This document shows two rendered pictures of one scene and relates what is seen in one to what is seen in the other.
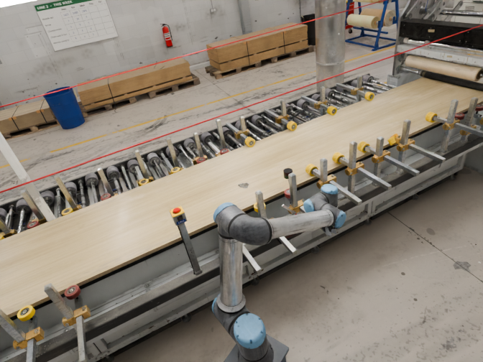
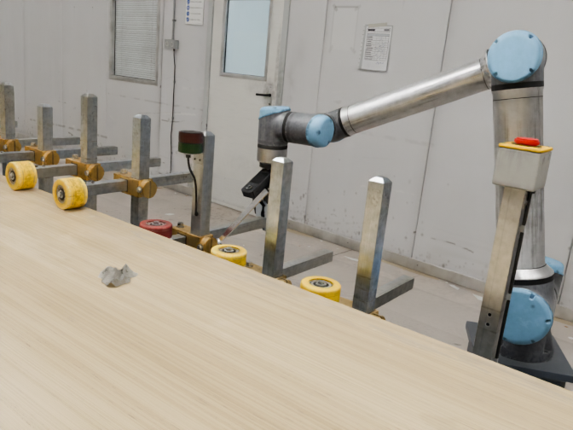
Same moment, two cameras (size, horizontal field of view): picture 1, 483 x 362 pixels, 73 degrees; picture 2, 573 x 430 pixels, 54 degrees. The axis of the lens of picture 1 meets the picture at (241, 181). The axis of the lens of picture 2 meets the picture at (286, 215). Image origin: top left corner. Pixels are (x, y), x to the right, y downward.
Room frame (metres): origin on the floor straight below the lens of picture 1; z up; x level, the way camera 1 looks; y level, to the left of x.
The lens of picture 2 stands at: (2.27, 0.98, 1.31)
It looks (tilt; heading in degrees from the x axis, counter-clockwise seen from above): 15 degrees down; 238
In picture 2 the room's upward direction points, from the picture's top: 5 degrees clockwise
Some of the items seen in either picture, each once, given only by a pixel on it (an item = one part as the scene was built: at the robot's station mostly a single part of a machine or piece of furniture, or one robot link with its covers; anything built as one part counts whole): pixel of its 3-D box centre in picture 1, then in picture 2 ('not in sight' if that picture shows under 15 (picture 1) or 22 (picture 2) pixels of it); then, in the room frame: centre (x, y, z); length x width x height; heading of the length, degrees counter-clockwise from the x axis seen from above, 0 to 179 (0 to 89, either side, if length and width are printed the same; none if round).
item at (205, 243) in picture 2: (297, 206); (192, 241); (1.71, -0.35, 0.85); 0.14 x 0.06 x 0.05; 111
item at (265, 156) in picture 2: not in sight; (270, 155); (1.42, -0.48, 1.05); 0.10 x 0.09 x 0.05; 110
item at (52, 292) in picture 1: (67, 312); not in sight; (1.17, 1.08, 0.86); 0.04 x 0.04 x 0.48; 21
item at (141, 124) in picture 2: (323, 187); (139, 200); (1.79, -0.56, 0.91); 0.04 x 0.04 x 0.48; 21
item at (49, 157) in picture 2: (380, 156); (42, 155); (1.97, -1.05, 0.95); 0.14 x 0.06 x 0.05; 111
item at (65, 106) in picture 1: (66, 107); not in sight; (6.53, 3.16, 0.36); 0.59 x 0.57 x 0.73; 17
